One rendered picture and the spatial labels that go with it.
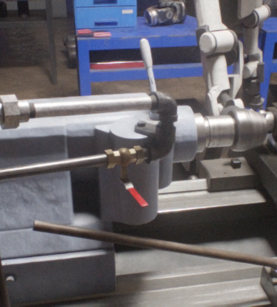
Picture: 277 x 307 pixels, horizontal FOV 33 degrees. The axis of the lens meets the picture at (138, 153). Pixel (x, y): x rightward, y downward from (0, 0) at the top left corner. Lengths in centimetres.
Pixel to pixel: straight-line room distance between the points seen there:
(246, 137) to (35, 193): 42
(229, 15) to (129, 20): 97
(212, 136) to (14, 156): 38
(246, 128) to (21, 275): 51
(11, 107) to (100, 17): 220
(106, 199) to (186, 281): 24
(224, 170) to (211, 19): 71
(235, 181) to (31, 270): 60
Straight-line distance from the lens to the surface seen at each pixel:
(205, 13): 178
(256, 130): 94
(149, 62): 84
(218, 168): 126
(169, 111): 73
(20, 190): 85
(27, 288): 90
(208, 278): 96
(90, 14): 278
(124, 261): 117
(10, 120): 62
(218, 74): 178
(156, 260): 117
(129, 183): 75
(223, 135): 92
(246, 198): 122
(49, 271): 88
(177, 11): 294
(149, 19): 293
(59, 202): 85
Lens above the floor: 149
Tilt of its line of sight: 28 degrees down
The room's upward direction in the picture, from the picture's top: straight up
